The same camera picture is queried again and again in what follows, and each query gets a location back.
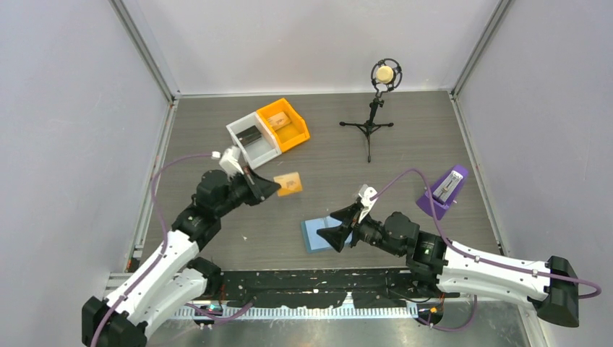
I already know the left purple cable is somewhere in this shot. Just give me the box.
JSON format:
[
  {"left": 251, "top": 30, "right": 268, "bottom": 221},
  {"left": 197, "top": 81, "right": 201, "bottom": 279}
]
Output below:
[{"left": 88, "top": 152, "right": 221, "bottom": 347}]

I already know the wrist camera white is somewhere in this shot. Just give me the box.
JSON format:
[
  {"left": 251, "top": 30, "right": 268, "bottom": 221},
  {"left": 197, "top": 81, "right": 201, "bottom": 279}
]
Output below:
[
  {"left": 356, "top": 184, "right": 378, "bottom": 223},
  {"left": 211, "top": 145, "right": 244, "bottom": 177}
]

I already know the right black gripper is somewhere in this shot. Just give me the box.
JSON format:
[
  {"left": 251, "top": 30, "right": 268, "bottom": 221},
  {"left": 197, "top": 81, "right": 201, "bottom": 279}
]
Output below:
[{"left": 317, "top": 202, "right": 404, "bottom": 257}]

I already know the purple metronome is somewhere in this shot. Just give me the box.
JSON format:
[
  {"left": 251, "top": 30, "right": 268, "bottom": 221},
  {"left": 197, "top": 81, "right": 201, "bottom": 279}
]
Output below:
[{"left": 416, "top": 165, "right": 469, "bottom": 220}]

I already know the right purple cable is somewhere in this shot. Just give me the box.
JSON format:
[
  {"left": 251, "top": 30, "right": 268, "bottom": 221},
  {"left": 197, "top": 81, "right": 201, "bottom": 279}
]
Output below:
[{"left": 371, "top": 167, "right": 602, "bottom": 333}]

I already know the purple cable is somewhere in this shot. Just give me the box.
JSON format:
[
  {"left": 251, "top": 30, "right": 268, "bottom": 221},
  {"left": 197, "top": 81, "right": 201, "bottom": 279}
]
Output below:
[
  {"left": 371, "top": 167, "right": 602, "bottom": 333},
  {"left": 88, "top": 152, "right": 221, "bottom": 347}
]

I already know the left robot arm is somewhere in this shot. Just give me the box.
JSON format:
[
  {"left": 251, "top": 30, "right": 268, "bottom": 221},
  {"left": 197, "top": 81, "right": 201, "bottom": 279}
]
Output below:
[{"left": 82, "top": 167, "right": 281, "bottom": 346}]

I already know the white plastic bin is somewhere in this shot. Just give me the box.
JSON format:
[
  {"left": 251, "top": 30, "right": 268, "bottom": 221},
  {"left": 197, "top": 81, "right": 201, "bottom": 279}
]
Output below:
[{"left": 226, "top": 111, "right": 282, "bottom": 168}]

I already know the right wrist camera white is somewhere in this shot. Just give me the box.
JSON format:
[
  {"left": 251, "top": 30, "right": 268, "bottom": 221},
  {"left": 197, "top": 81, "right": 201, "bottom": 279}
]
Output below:
[{"left": 356, "top": 184, "right": 378, "bottom": 223}]

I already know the gold credit card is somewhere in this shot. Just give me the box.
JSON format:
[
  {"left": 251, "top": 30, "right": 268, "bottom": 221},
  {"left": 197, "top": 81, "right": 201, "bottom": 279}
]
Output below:
[{"left": 273, "top": 171, "right": 303, "bottom": 197}]

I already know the blue card holder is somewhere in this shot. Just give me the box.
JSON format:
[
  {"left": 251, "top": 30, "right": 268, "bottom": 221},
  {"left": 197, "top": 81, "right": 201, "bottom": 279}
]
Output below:
[{"left": 301, "top": 216, "right": 341, "bottom": 254}]

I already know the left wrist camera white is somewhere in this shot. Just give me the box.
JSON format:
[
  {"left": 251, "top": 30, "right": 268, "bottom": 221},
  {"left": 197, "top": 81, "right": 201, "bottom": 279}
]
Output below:
[{"left": 211, "top": 145, "right": 244, "bottom": 177}]

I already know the black tripod mic stand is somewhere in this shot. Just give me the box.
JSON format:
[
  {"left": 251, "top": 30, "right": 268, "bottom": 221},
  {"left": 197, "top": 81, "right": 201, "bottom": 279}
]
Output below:
[{"left": 339, "top": 92, "right": 395, "bottom": 163}]

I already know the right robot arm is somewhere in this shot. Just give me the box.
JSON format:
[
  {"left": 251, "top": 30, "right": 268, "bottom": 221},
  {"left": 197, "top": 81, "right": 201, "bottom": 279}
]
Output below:
[{"left": 317, "top": 202, "right": 580, "bottom": 327}]

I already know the orange plastic bin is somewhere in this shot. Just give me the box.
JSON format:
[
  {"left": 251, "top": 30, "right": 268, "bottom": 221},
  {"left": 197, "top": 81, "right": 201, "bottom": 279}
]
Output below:
[{"left": 256, "top": 98, "right": 310, "bottom": 153}]

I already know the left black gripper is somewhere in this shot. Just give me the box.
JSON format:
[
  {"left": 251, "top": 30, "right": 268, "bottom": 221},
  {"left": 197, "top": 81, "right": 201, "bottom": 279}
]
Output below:
[{"left": 215, "top": 165, "right": 280, "bottom": 218}]

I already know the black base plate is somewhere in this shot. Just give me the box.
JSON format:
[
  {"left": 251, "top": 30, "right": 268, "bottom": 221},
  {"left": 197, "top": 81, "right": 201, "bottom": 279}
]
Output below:
[{"left": 196, "top": 268, "right": 442, "bottom": 309}]

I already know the card in orange bin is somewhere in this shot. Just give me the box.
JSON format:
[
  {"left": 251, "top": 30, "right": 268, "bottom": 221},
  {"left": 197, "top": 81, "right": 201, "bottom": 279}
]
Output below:
[{"left": 267, "top": 111, "right": 291, "bottom": 131}]

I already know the microphone with shock mount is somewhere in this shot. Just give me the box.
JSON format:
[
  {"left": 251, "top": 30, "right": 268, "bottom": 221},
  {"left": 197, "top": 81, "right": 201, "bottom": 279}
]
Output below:
[{"left": 370, "top": 58, "right": 403, "bottom": 94}]

